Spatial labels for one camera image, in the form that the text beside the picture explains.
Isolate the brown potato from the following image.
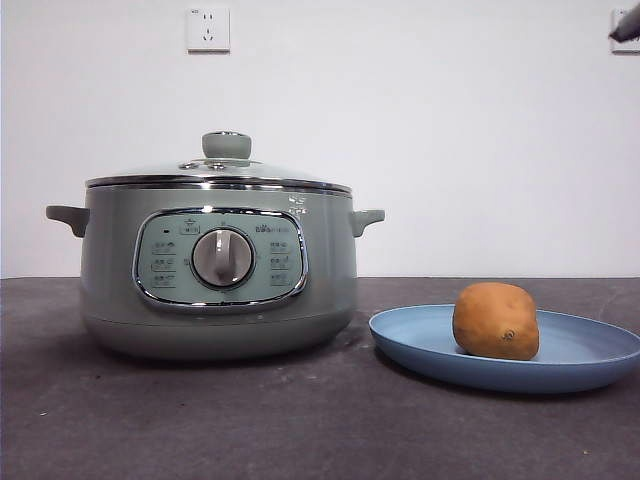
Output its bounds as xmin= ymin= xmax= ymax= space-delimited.
xmin=453 ymin=282 xmax=540 ymax=361

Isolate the glass lid with green knob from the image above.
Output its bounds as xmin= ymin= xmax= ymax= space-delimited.
xmin=84 ymin=130 xmax=354 ymax=194

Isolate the blue round plate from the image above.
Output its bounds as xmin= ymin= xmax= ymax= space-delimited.
xmin=368 ymin=303 xmax=640 ymax=394

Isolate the pale green electric steamer pot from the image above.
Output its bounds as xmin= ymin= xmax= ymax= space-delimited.
xmin=45 ymin=185 xmax=386 ymax=362

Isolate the white wall socket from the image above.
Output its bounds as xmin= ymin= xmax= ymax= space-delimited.
xmin=610 ymin=8 xmax=640 ymax=55
xmin=186 ymin=6 xmax=232 ymax=54

